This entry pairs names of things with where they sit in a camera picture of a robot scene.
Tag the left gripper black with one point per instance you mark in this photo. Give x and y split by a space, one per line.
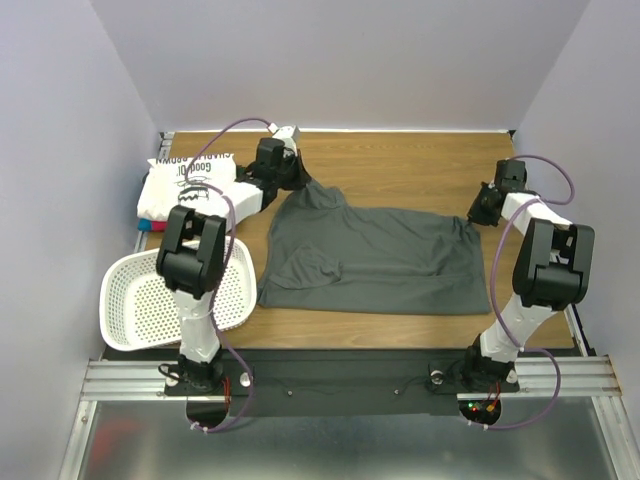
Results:
302 177

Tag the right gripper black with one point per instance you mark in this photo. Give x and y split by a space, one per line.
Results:
480 211

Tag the grey t shirt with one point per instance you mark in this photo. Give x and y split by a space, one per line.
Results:
326 254

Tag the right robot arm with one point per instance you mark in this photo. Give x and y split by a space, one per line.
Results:
551 272

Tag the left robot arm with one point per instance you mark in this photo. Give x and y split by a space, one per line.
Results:
195 251

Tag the white printed folded t shirt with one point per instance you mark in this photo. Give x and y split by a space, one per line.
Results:
182 181

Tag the red folded t shirt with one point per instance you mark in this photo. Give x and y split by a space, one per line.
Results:
157 226

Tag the teal folded t shirt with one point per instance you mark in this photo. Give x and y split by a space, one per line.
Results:
145 225

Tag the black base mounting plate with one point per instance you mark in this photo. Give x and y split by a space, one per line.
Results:
289 383

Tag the white perforated plastic basket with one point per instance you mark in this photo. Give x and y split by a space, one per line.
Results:
137 311

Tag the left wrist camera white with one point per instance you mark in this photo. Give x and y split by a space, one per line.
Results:
289 135

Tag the aluminium front rail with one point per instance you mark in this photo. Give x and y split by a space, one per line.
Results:
580 377

